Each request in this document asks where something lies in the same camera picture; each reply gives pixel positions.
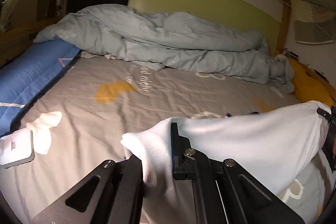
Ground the white navy baseball jacket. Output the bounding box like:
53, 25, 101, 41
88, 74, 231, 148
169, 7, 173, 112
121, 101, 335, 223

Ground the yellow plush pillow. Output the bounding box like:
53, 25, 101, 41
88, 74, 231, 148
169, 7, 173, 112
289, 59, 335, 107

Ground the grey printed bed sheet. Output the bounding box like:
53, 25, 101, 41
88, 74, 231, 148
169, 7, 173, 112
0, 54, 332, 224

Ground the white LED desk lamp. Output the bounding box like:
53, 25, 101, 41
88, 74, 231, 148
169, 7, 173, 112
0, 128, 35, 168

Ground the patchwork hanging cloth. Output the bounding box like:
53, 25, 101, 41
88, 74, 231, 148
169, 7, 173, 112
291, 0, 335, 45

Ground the grey-blue rumpled duvet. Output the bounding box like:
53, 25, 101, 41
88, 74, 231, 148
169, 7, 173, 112
35, 4, 294, 93

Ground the blue pillow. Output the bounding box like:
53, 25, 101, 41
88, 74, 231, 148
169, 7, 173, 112
1, 39, 80, 136

